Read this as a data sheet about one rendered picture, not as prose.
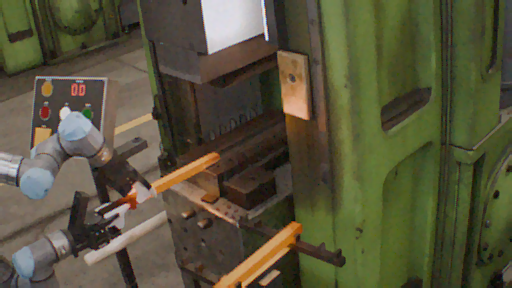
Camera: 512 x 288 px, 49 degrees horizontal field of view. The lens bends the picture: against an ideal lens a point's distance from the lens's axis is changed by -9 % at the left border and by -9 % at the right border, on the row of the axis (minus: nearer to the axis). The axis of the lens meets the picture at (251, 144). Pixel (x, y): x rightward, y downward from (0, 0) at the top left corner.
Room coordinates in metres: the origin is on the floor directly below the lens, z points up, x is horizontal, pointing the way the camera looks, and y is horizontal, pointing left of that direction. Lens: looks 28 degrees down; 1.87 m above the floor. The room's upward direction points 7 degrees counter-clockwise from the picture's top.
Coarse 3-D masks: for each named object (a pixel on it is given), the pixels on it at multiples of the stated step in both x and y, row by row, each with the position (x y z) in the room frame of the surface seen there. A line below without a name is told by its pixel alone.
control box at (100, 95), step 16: (48, 80) 1.99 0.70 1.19; (64, 80) 1.95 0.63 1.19; (80, 80) 1.92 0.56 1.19; (96, 80) 1.89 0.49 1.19; (112, 80) 1.90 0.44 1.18; (48, 96) 1.95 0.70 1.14; (64, 96) 1.92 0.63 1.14; (80, 96) 1.89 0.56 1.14; (96, 96) 1.86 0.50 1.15; (112, 96) 1.88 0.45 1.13; (32, 112) 1.96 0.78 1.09; (80, 112) 1.86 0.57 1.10; (96, 112) 1.84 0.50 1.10; (112, 112) 1.87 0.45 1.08; (32, 128) 1.93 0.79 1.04; (48, 128) 1.90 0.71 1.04; (96, 128) 1.81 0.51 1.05; (112, 128) 1.85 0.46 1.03; (32, 144) 1.90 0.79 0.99; (112, 144) 1.83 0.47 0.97
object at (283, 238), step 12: (288, 228) 1.19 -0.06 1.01; (300, 228) 1.19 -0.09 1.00; (276, 240) 1.14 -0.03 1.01; (288, 240) 1.15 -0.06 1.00; (264, 252) 1.10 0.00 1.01; (276, 252) 1.12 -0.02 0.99; (252, 264) 1.07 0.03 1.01; (264, 264) 1.09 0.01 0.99; (228, 276) 1.03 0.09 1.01; (240, 276) 1.03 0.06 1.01
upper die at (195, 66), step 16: (160, 48) 1.64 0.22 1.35; (176, 48) 1.58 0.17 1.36; (224, 48) 1.57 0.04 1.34; (240, 48) 1.60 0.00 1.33; (256, 48) 1.64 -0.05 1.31; (272, 48) 1.68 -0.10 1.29; (160, 64) 1.65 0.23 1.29; (176, 64) 1.59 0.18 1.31; (192, 64) 1.53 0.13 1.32; (208, 64) 1.53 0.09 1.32; (224, 64) 1.56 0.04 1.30; (240, 64) 1.60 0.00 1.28; (192, 80) 1.54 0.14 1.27; (208, 80) 1.52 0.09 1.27
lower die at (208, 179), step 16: (272, 112) 1.90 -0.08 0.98; (240, 128) 1.81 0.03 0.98; (256, 128) 1.77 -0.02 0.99; (208, 144) 1.73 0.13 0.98; (224, 144) 1.69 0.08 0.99; (256, 144) 1.66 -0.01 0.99; (272, 144) 1.65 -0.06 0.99; (176, 160) 1.66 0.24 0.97; (192, 160) 1.62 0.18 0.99; (224, 160) 1.59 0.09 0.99; (240, 160) 1.58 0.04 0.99; (256, 160) 1.61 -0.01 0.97; (192, 176) 1.60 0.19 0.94; (208, 176) 1.54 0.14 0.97; (224, 176) 1.53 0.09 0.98; (224, 192) 1.52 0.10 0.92
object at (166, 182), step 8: (200, 160) 1.58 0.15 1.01; (208, 160) 1.57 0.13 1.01; (184, 168) 1.54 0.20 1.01; (192, 168) 1.54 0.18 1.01; (200, 168) 1.55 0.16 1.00; (168, 176) 1.50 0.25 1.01; (176, 176) 1.50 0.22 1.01; (184, 176) 1.51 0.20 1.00; (152, 184) 1.47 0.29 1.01; (160, 184) 1.46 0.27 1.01; (168, 184) 1.48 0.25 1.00; (136, 192) 1.43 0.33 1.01; (120, 200) 1.39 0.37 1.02; (128, 200) 1.39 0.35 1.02; (104, 208) 1.36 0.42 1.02; (112, 208) 1.35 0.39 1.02; (128, 208) 1.38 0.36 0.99; (136, 208) 1.39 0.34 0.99
